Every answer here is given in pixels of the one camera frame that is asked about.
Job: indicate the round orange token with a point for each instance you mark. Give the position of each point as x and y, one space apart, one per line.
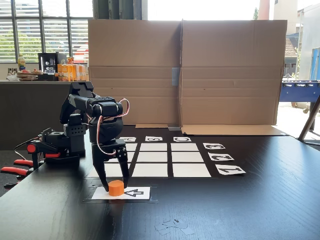
116 188

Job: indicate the white nine-square grid sheet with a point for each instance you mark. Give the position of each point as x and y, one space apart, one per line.
152 170

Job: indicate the white arrow paper sheet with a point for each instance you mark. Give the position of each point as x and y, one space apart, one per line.
140 193

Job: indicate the letter B paper sheet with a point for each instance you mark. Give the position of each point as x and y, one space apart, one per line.
153 138

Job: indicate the black bar clamp red knob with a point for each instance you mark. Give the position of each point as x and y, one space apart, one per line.
31 148

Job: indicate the orange juice cartons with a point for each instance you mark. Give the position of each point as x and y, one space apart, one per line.
71 72

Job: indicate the clear tape scraps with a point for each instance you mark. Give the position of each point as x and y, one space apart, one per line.
172 225

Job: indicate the grey tape strip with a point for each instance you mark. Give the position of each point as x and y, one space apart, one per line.
175 76

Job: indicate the narrower brown cardboard panel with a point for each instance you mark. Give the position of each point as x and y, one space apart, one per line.
140 50

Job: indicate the number 3 paper sheet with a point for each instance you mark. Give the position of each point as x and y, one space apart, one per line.
213 146

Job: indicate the black glass-front cabinet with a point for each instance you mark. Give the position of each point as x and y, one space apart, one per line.
48 62

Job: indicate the dark grey counter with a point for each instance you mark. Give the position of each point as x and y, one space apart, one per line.
20 105

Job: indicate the number 2 paper sheet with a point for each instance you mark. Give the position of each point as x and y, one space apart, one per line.
221 157

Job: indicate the wooden food tray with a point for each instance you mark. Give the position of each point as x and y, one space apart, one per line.
27 75

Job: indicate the number 1 paper sheet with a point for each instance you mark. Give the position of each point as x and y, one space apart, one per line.
230 170

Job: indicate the yellow bottle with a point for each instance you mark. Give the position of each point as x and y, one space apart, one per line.
21 62

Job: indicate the wider brown cardboard panel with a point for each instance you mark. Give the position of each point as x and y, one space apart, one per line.
232 75

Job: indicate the blue foosball table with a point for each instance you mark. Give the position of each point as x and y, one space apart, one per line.
298 92

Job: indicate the metal table leg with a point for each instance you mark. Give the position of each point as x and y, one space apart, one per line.
310 120

